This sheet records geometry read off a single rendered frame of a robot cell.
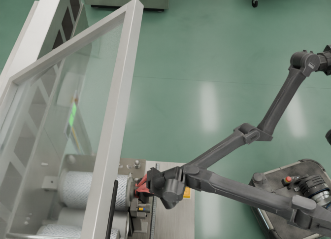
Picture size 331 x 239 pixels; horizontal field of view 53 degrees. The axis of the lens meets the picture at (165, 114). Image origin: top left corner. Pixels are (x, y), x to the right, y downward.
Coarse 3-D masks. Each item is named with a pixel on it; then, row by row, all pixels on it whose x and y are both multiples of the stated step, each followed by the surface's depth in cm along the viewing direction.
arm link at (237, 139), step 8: (232, 136) 144; (240, 136) 142; (248, 136) 140; (256, 136) 141; (216, 144) 145; (224, 144) 142; (232, 144) 143; (240, 144) 144; (248, 144) 141; (208, 152) 143; (216, 152) 142; (224, 152) 143; (192, 160) 144; (200, 160) 141; (208, 160) 142; (216, 160) 143
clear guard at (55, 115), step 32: (64, 64) 90; (96, 64) 79; (32, 96) 93; (64, 96) 80; (96, 96) 71; (0, 128) 95; (32, 128) 82; (64, 128) 73; (96, 128) 65; (0, 160) 84; (32, 160) 74; (64, 160) 66; (0, 192) 75; (32, 192) 67; (64, 192) 61; (0, 224) 68; (32, 224) 62; (64, 224) 56
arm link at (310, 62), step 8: (304, 56) 140; (312, 56) 139; (304, 64) 139; (312, 64) 140; (296, 72) 142; (304, 72) 140; (288, 80) 144; (296, 80) 142; (288, 88) 143; (296, 88) 144; (280, 96) 144; (288, 96) 144; (272, 104) 146; (280, 104) 144; (288, 104) 145; (272, 112) 145; (280, 112) 145; (264, 120) 147; (272, 120) 145; (240, 128) 148; (248, 128) 143; (256, 128) 142; (264, 128) 145; (272, 128) 146; (264, 136) 145
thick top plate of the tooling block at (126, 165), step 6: (120, 162) 163; (126, 162) 163; (132, 162) 163; (144, 162) 163; (120, 168) 161; (126, 168) 161; (132, 168) 161; (138, 168) 161; (144, 168) 161; (126, 174) 159; (132, 174) 159; (138, 174) 159; (144, 174) 160
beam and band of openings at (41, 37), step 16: (48, 0) 134; (64, 0) 140; (80, 0) 164; (48, 16) 129; (64, 16) 150; (32, 32) 123; (48, 32) 125; (64, 32) 153; (32, 48) 118; (48, 48) 126; (16, 64) 114; (0, 96) 106
